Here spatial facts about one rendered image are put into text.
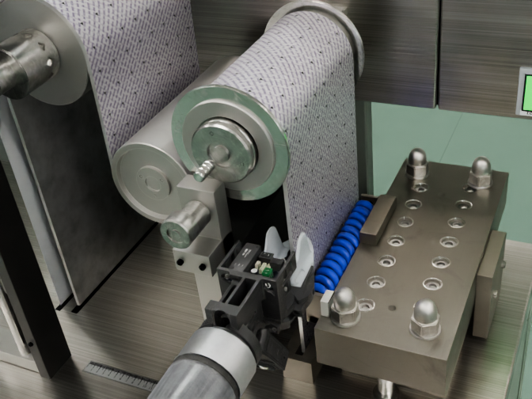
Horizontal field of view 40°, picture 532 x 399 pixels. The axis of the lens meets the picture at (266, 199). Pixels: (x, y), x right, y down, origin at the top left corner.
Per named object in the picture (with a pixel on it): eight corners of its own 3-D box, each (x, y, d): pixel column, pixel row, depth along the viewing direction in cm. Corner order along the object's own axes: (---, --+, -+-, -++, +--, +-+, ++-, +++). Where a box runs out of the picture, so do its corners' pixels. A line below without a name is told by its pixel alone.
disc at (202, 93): (153, 149, 87) (199, 59, 77) (156, 146, 88) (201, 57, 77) (254, 222, 87) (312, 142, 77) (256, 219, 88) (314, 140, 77)
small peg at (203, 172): (206, 179, 80) (199, 184, 81) (218, 165, 82) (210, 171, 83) (196, 169, 80) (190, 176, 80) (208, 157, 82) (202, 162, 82)
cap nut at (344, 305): (325, 323, 89) (324, 295, 86) (336, 303, 91) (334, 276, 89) (355, 330, 87) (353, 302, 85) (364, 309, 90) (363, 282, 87)
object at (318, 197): (295, 303, 94) (282, 183, 83) (355, 201, 111) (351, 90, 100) (299, 304, 93) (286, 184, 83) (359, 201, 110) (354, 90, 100)
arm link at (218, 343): (245, 416, 73) (174, 394, 76) (264, 381, 76) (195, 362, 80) (235, 363, 69) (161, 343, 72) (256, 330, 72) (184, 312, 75)
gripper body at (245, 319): (300, 248, 80) (253, 322, 71) (305, 305, 85) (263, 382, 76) (237, 235, 83) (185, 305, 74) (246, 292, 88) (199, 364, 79)
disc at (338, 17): (246, 59, 106) (292, -22, 96) (248, 58, 106) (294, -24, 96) (329, 120, 106) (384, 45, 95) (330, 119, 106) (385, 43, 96)
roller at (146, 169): (122, 215, 97) (101, 137, 90) (212, 123, 115) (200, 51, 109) (201, 231, 92) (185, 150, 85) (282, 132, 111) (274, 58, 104)
